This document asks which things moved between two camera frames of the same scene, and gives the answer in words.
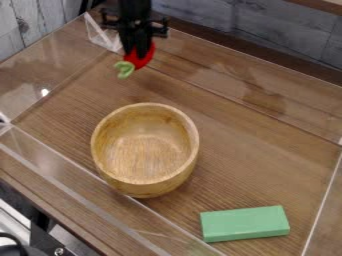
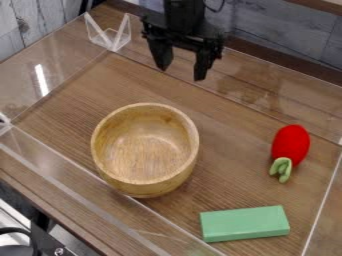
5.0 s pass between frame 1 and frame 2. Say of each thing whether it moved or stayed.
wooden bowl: stayed
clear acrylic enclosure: stayed
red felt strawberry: moved
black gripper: moved
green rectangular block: stayed
